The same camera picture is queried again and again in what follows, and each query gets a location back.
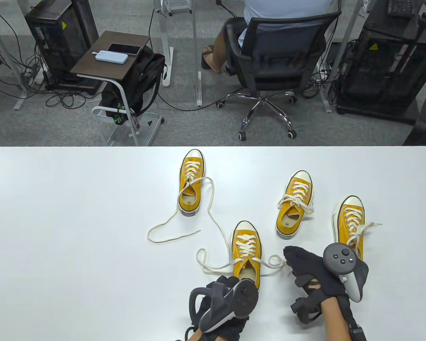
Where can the green backpack charm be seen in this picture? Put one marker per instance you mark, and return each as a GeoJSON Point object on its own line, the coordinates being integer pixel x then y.
{"type": "Point", "coordinates": [119, 117]}

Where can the dark grey handheld controller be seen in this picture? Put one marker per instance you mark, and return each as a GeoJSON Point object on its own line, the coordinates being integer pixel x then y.
{"type": "Point", "coordinates": [245, 299]}
{"type": "Point", "coordinates": [339, 259]}

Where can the yellow canvas shoe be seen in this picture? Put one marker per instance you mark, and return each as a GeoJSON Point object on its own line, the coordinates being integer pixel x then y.
{"type": "Point", "coordinates": [349, 202]}
{"type": "Point", "coordinates": [246, 229]}
{"type": "Point", "coordinates": [188, 204]}
{"type": "Point", "coordinates": [287, 223]}

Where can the black smartphone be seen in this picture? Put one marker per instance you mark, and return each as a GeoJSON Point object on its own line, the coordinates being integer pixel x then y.
{"type": "Point", "coordinates": [124, 49]}

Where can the pale blue power bank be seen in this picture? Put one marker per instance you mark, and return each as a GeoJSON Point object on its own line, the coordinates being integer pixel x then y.
{"type": "Point", "coordinates": [111, 57]}

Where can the white rolling cart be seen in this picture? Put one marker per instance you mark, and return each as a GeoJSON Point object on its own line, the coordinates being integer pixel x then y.
{"type": "Point", "coordinates": [177, 5]}

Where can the white desk leg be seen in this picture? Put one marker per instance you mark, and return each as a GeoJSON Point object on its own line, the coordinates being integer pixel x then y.
{"type": "Point", "coordinates": [198, 88]}
{"type": "Point", "coordinates": [165, 35]}
{"type": "Point", "coordinates": [20, 102]}
{"type": "Point", "coordinates": [326, 96]}

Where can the brown top side table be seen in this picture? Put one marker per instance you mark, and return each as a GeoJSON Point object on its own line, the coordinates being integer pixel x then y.
{"type": "Point", "coordinates": [103, 67]}

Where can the person's left hand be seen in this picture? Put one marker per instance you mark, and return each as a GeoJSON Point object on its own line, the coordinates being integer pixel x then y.
{"type": "Point", "coordinates": [222, 284]}

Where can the black keyboard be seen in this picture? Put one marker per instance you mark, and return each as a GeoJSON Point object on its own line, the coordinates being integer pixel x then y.
{"type": "Point", "coordinates": [401, 9]}

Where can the person's right hand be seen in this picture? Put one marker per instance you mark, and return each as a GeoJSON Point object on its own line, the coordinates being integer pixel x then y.
{"type": "Point", "coordinates": [305, 264]}

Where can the person's right forearm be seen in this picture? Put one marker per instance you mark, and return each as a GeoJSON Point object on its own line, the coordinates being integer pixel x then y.
{"type": "Point", "coordinates": [335, 319]}

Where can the black computer tower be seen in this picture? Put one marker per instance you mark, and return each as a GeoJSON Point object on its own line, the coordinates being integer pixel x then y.
{"type": "Point", "coordinates": [64, 39]}

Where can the black mesh office chair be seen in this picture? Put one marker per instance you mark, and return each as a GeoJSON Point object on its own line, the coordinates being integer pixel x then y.
{"type": "Point", "coordinates": [277, 80]}

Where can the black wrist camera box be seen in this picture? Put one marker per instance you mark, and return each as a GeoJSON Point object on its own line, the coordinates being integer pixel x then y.
{"type": "Point", "coordinates": [358, 330]}

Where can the person's left forearm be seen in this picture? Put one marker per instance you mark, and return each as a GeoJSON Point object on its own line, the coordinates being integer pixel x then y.
{"type": "Point", "coordinates": [195, 335]}

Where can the white shoe lace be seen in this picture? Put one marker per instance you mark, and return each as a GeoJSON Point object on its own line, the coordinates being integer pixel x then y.
{"type": "Point", "coordinates": [295, 201]}
{"type": "Point", "coordinates": [191, 174]}
{"type": "Point", "coordinates": [246, 248]}

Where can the black backpack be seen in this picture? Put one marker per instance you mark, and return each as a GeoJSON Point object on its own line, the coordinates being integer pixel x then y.
{"type": "Point", "coordinates": [142, 81]}

